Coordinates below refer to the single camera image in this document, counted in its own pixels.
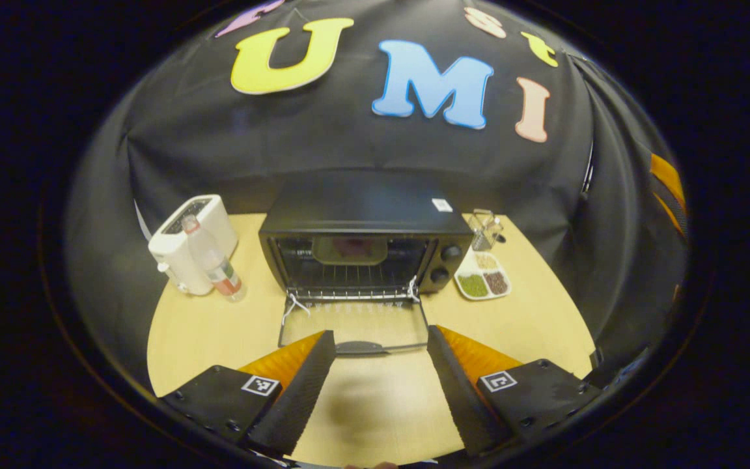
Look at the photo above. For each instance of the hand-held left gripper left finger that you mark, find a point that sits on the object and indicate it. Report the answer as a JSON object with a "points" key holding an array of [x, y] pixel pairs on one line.
{"points": [[303, 404]]}

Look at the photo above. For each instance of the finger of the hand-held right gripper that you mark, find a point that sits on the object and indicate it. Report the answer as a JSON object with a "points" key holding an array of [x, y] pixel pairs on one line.
{"points": [[669, 189]]}

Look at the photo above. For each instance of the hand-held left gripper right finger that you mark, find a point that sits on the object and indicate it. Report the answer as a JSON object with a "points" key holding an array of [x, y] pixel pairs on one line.
{"points": [[459, 397]]}

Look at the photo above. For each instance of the black electric oven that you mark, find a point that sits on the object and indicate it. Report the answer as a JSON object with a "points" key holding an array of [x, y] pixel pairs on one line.
{"points": [[362, 202]]}

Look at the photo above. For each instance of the green mung beans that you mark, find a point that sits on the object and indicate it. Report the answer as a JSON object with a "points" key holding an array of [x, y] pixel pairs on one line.
{"points": [[473, 285]]}

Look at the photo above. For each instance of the dark red beans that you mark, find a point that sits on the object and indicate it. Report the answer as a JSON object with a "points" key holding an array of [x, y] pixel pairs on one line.
{"points": [[496, 282]]}

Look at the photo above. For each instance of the white divided dish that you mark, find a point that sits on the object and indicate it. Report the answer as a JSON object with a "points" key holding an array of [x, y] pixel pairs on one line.
{"points": [[479, 268]]}

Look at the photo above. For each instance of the yellow soybeans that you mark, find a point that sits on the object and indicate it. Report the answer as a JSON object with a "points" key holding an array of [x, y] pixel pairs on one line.
{"points": [[486, 260]]}

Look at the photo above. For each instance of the clear red label plastic bottle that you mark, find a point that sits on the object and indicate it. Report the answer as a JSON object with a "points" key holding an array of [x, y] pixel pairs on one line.
{"points": [[215, 267]]}

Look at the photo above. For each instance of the glass toothpick holder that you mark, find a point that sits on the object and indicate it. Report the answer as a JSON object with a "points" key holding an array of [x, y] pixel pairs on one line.
{"points": [[484, 229]]}

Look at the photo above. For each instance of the white toaster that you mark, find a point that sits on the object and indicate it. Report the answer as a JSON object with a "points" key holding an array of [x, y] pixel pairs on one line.
{"points": [[186, 251]]}

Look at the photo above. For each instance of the black backdrop cloth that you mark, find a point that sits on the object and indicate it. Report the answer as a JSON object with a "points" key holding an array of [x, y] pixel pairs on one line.
{"points": [[362, 143]]}

